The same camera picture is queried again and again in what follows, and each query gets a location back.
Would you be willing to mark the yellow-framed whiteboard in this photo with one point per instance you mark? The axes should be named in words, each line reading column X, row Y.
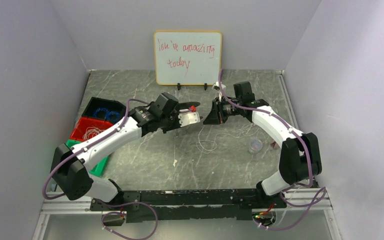
column 187, row 57

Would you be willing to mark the green bin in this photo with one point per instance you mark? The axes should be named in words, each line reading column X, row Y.
column 99, row 168

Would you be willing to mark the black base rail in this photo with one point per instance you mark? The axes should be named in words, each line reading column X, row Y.
column 164, row 205

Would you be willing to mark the clear round container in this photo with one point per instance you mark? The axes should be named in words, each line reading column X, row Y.
column 255, row 146

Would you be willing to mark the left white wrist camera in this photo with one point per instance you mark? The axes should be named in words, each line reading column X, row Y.
column 190, row 118

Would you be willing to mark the black bin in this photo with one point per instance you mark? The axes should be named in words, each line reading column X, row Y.
column 104, row 109

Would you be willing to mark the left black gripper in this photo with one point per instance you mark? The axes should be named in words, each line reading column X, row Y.
column 175, row 118

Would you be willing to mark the black cable spool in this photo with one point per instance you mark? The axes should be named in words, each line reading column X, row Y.
column 188, row 105

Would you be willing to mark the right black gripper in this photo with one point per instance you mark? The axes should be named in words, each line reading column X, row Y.
column 218, row 112

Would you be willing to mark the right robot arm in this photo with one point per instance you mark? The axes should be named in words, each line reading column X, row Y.
column 300, row 159

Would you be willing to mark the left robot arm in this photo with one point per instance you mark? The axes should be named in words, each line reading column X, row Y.
column 71, row 166

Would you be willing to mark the aluminium frame rail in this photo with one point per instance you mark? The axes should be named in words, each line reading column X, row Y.
column 297, row 197

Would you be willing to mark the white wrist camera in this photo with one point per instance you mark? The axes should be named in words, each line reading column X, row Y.
column 190, row 118
column 220, row 88

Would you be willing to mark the red bin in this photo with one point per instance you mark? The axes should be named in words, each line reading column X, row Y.
column 87, row 128

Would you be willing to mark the pink-capped bottle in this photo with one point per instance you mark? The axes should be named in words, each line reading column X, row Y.
column 274, row 145

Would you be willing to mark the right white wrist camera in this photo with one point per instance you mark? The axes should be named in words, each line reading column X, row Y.
column 220, row 88

